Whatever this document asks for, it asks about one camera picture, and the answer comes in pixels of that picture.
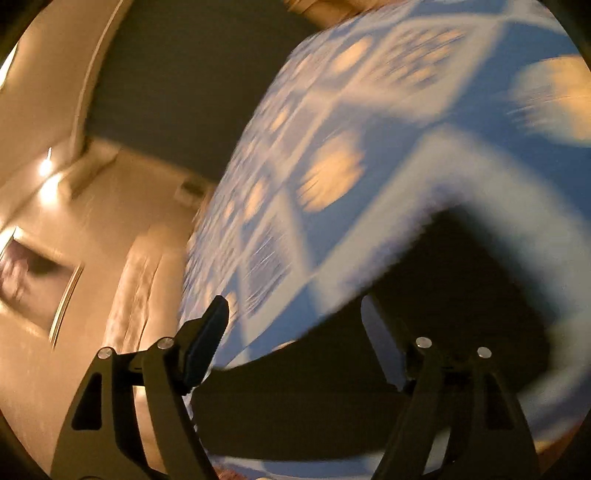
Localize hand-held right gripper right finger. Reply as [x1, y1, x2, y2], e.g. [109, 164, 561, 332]
[361, 295, 542, 480]

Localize blue patterned bed sheet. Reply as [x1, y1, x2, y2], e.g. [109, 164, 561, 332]
[177, 0, 591, 480]

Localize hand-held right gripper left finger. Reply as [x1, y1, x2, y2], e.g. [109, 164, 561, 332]
[50, 295, 230, 480]

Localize dark green curtain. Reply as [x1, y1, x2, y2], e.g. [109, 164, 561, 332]
[84, 0, 325, 186]

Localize cream tufted headboard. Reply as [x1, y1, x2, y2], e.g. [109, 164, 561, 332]
[100, 222, 211, 464]

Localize framed wall picture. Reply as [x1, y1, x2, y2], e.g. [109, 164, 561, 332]
[0, 225, 86, 350]

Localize black pants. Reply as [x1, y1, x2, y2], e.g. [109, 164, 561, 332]
[191, 207, 557, 463]

